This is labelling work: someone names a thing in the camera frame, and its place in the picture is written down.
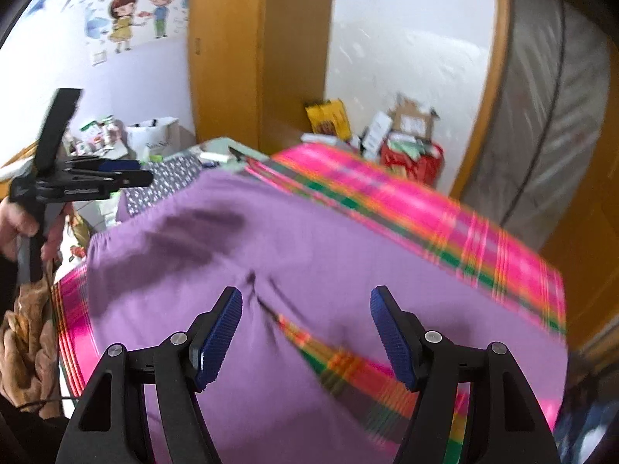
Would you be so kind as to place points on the person's left hand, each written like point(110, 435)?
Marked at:
point(12, 222)

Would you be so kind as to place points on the cluster of small bottles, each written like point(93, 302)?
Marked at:
point(96, 138)

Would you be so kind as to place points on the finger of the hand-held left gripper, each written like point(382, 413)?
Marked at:
point(116, 165)
point(130, 180)

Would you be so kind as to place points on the cartoon wall sticker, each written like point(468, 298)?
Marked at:
point(125, 9)

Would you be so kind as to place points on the red gift box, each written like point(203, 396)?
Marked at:
point(416, 164)

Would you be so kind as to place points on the pink plaid tablecloth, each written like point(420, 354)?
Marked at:
point(435, 212)

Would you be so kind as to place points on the purple fleece pants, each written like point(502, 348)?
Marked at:
point(338, 261)

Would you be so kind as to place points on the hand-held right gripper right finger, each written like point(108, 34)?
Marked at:
point(394, 343)

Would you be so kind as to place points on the brown cardboard box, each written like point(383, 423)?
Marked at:
point(416, 118)

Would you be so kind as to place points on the door frame with plastic curtain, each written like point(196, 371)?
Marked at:
point(556, 106)

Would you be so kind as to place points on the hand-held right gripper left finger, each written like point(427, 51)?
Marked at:
point(217, 343)

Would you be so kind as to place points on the white shopping bag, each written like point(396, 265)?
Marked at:
point(154, 138)

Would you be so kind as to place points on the yellow bag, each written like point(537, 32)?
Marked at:
point(329, 118)

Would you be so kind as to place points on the pale green table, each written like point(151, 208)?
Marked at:
point(227, 152)

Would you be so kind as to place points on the small white box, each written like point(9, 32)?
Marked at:
point(377, 130)

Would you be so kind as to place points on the wooden door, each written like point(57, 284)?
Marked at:
point(590, 290)

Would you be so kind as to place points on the brown plush blanket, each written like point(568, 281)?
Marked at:
point(29, 348)

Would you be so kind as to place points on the person's left forearm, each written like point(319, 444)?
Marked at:
point(9, 285)

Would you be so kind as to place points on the wooden wardrobe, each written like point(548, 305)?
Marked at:
point(227, 58)

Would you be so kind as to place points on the purple patterned cloth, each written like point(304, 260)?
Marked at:
point(164, 179)

